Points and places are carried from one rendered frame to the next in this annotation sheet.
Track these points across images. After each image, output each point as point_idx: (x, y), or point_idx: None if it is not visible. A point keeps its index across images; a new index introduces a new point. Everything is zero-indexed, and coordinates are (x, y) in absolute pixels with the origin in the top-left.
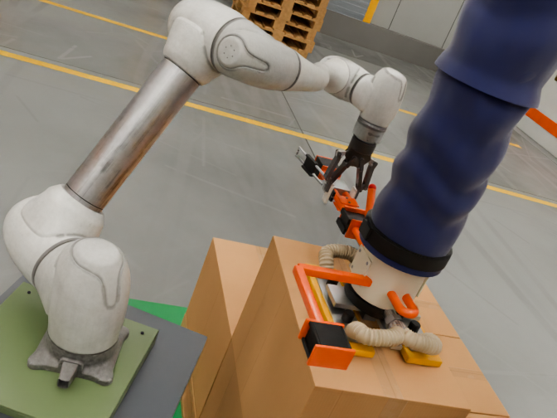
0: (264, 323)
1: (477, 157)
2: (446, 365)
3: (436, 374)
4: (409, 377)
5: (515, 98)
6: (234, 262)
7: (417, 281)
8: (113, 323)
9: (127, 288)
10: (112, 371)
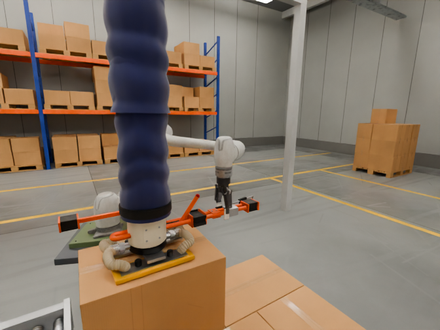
0: None
1: (118, 146)
2: (122, 289)
3: (109, 285)
4: (99, 275)
5: (110, 109)
6: (251, 265)
7: (129, 226)
8: None
9: (103, 206)
10: (97, 236)
